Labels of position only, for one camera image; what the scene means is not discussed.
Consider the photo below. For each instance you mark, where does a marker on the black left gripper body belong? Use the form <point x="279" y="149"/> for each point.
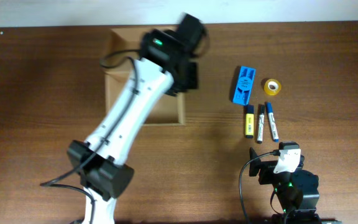
<point x="189" y="78"/>

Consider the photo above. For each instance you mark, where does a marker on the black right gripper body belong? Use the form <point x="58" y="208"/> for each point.
<point x="267" y="175"/>

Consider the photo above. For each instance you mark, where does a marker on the brown cardboard box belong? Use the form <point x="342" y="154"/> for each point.
<point x="169" y="110"/>

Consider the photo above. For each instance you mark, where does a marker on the yellow highlighter black cap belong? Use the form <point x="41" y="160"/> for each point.
<point x="249" y="128"/>

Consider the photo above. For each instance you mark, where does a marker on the black whiteboard marker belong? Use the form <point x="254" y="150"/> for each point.
<point x="261" y="124"/>

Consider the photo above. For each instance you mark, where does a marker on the blue whiteboard duster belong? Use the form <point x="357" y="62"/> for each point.
<point x="244" y="86"/>

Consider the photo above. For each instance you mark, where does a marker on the yellow tape roll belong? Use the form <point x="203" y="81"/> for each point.
<point x="272" y="87"/>

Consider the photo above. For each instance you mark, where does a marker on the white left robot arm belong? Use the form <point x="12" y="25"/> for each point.
<point x="165" y="66"/>

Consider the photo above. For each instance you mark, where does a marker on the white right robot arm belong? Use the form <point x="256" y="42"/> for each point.
<point x="295" y="188"/>

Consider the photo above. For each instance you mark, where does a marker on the blue whiteboard marker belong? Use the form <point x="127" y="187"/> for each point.
<point x="272" y="122"/>

